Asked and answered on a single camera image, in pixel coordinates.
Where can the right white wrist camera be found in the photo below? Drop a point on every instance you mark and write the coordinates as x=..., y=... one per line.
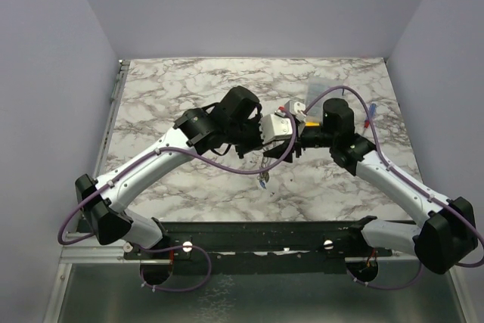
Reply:
x=296, y=108

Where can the clear plastic screw box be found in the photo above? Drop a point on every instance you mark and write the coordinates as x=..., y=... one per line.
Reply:
x=316, y=86

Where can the perforated metal ring disc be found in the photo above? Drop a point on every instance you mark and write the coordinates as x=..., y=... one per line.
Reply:
x=265, y=162

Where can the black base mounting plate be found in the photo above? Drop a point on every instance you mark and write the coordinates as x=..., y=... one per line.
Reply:
x=256, y=248

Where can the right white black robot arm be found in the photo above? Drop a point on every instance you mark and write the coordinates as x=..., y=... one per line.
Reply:
x=443, y=231

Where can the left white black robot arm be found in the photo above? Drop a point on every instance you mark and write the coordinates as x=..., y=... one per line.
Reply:
x=105, y=200

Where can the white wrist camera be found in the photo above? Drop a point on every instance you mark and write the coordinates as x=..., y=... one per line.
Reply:
x=275, y=127
x=296, y=108

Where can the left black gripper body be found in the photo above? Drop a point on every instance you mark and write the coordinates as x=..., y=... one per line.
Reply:
x=246, y=138

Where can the aluminium rail frame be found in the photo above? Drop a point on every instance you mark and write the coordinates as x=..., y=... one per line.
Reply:
x=105, y=287

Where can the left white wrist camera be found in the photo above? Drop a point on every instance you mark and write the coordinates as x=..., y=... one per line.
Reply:
x=275, y=127

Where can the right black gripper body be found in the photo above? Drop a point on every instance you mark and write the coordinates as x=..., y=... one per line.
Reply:
x=298, y=146

